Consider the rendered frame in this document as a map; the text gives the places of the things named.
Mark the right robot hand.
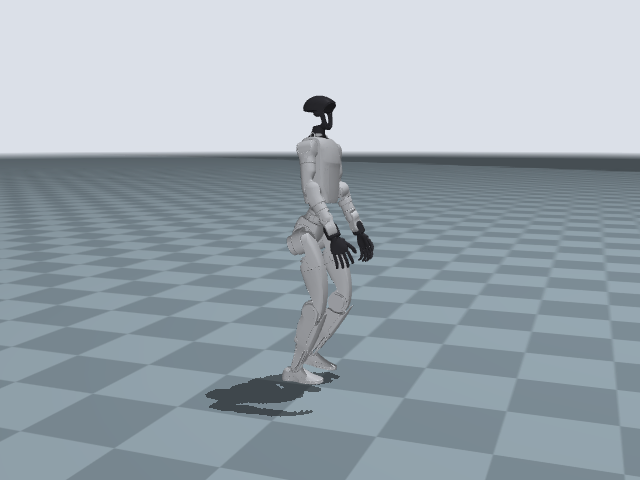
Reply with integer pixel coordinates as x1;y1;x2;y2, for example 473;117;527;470
323;223;357;269

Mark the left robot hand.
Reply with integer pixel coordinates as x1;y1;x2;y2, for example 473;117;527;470
352;221;374;262

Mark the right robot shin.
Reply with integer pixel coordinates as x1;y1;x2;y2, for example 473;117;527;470
290;303;327;372

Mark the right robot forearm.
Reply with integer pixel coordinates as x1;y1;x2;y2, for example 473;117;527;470
305;182;338;236

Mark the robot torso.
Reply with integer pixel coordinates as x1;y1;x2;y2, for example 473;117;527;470
293;132;341;242

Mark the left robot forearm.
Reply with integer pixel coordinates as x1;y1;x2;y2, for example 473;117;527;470
338;191;363;232

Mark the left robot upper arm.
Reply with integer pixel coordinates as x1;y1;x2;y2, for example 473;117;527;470
337;144;349;198

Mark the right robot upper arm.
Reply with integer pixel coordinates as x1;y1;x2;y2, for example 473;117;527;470
296;140;322;197

